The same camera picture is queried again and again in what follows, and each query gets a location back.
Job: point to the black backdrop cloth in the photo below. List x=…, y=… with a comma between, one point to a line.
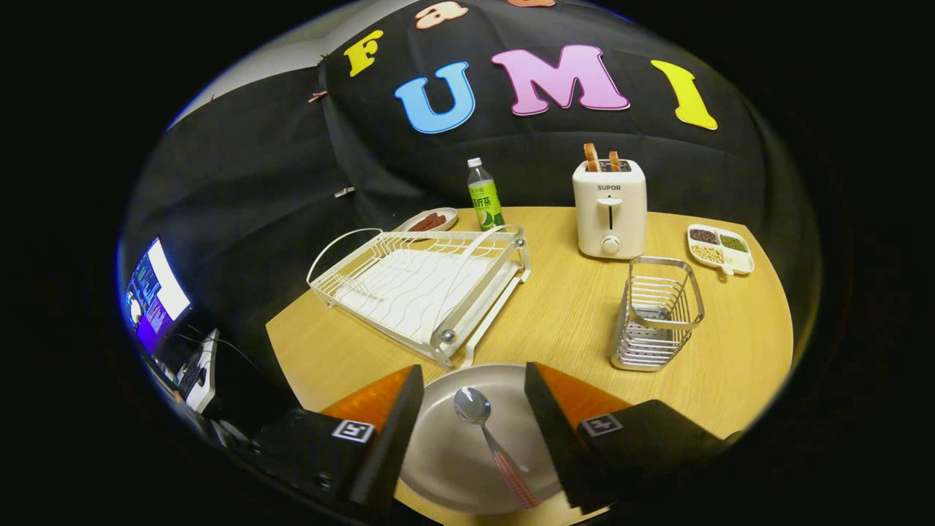
x=256, y=183

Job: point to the silver cloth clip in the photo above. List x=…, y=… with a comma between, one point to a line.
x=345, y=191

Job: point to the white round plate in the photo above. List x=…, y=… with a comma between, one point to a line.
x=445, y=453

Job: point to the lit computer screen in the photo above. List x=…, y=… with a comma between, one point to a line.
x=164, y=292

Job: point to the green label drink bottle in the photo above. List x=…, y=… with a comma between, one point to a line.
x=486, y=208

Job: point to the white keyboard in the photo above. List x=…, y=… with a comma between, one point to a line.
x=204, y=380

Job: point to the small round food plate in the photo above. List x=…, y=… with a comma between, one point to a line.
x=451, y=213

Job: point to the brown food piece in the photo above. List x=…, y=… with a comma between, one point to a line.
x=422, y=223
x=437, y=221

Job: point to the white toaster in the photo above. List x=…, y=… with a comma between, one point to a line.
x=630, y=219

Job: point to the toast slice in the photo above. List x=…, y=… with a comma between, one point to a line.
x=614, y=161
x=592, y=158

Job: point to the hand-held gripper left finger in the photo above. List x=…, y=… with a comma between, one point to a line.
x=391, y=438

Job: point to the white divided bean dish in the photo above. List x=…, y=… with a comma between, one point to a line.
x=742, y=262

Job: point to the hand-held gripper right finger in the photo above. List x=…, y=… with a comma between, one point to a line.
x=559, y=438

